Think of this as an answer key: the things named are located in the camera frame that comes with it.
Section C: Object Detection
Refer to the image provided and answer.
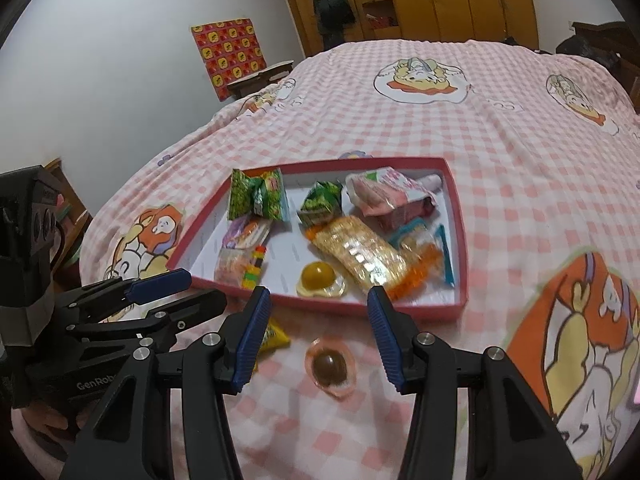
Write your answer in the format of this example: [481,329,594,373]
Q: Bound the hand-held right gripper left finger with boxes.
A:
[60,286,273,480]

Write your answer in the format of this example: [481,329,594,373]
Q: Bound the yellow jelly cup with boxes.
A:
[295,261,347,298]

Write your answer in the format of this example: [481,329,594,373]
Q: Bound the pink checked cartoon bedsheet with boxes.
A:
[10,37,640,480]

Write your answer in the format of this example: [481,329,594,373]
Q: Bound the dark cloth bundle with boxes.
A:
[555,35,623,68]

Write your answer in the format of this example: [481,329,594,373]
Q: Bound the blue packet of orange gummies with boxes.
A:
[387,217,458,301]

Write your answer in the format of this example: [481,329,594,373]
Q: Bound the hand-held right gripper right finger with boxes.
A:
[366,286,583,480]

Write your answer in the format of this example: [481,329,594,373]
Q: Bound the red yellow wall poster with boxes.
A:
[190,17,264,102]

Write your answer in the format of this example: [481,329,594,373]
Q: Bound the wooden wardrobe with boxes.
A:
[252,0,541,58]

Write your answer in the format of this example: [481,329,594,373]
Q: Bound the pink white snack packet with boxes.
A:
[345,166,445,231]

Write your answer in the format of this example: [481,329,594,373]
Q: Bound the red shallow cardboard box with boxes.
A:
[166,156,470,322]

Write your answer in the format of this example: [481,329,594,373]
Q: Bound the dark wooden headboard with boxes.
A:
[570,21,640,113]

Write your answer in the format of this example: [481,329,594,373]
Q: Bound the colourful candy skewer packet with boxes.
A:
[214,216,273,290]

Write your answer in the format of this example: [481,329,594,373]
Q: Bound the small green snack packet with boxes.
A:
[297,180,346,233]

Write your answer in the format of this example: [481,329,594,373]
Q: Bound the green bow-shaped snack packet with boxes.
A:
[228,167,291,222]

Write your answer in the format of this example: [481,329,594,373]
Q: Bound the brown jelly cup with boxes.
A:
[305,338,357,401]

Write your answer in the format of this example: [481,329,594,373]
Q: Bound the yellow burger gummy packet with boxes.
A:
[250,317,292,376]

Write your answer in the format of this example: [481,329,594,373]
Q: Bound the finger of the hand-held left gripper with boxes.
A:
[67,289,228,356]
[52,268,193,326]

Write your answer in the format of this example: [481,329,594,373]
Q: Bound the small wooden stool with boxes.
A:
[227,60,295,101]

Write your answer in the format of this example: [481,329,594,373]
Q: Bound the wooden side shelf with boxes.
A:
[42,157,93,271]

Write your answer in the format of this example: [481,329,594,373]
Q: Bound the clear rice cracker packet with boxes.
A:
[306,216,423,292]

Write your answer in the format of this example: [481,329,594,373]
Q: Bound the dark hanging jacket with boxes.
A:
[299,0,357,51]

